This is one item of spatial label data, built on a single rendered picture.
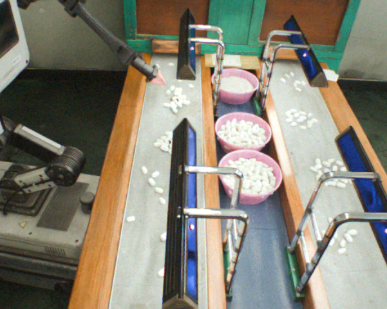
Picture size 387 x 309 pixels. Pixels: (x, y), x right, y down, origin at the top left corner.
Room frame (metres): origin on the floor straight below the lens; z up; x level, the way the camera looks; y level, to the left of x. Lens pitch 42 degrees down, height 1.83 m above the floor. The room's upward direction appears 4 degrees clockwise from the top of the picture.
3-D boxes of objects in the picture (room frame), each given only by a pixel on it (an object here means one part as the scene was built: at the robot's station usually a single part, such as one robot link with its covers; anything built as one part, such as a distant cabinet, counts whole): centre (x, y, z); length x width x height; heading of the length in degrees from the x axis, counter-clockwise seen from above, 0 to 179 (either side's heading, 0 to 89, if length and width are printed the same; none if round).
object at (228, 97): (1.81, -0.19, 0.72); 0.27 x 0.27 x 0.10
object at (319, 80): (1.66, -0.48, 1.08); 0.62 x 0.08 x 0.07; 3
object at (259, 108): (1.65, -0.40, 0.90); 0.20 x 0.19 x 0.45; 3
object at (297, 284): (0.68, -0.46, 0.90); 0.20 x 0.19 x 0.45; 3
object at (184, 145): (0.66, 0.02, 1.08); 0.62 x 0.08 x 0.07; 3
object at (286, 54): (2.10, -0.52, 0.83); 0.30 x 0.06 x 0.07; 93
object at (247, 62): (2.03, -0.18, 0.77); 0.33 x 0.15 x 0.01; 93
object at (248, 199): (1.09, -0.23, 0.72); 0.27 x 0.27 x 0.10
